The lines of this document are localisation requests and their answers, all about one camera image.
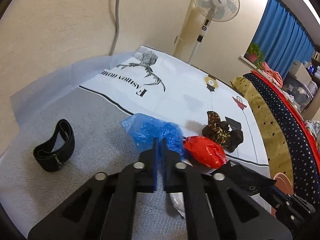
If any clear storage bin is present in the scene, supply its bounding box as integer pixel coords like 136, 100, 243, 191
282, 76, 314, 112

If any black elastic strap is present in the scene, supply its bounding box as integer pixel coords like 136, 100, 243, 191
33, 119, 75, 172

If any printed grey white tablecloth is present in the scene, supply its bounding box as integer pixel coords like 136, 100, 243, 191
0, 45, 273, 240

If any black cloth piece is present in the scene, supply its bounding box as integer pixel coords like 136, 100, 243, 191
211, 162, 275, 195

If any dark bookshelf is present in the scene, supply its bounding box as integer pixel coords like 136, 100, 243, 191
310, 51, 320, 80

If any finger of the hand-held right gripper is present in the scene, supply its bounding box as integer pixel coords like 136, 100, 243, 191
260, 189, 305, 228
273, 186, 316, 217

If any potted green plant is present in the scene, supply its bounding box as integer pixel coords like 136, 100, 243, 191
244, 42, 265, 68

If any pink folded cloth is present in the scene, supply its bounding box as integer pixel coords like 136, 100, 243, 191
261, 62, 284, 87

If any blue white striped quilt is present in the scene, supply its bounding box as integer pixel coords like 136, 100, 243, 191
304, 120, 320, 140

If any white standing fan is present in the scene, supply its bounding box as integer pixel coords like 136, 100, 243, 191
187, 0, 240, 65

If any star pattern bedspread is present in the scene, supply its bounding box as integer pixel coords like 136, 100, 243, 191
230, 71, 320, 207

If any white plastic bag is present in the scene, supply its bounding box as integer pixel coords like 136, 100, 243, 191
169, 192, 187, 217

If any blue plastic bag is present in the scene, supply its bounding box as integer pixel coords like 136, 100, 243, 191
120, 113, 187, 162

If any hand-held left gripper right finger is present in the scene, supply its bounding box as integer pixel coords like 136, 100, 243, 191
162, 137, 293, 240

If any white windowsill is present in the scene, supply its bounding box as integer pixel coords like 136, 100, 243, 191
239, 55, 258, 68

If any pink plastic bucket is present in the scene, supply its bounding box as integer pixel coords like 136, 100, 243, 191
271, 171, 295, 197

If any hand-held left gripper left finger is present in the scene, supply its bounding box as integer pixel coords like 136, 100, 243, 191
27, 137, 160, 240

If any grey white storage box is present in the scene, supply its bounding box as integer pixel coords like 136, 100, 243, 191
290, 60, 313, 83

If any dark camouflage cloth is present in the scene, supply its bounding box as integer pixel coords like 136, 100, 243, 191
202, 110, 244, 153

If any blue curtain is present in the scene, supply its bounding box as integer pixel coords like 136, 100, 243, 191
251, 0, 316, 77

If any red plastic bag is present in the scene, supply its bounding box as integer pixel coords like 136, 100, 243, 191
184, 135, 227, 169

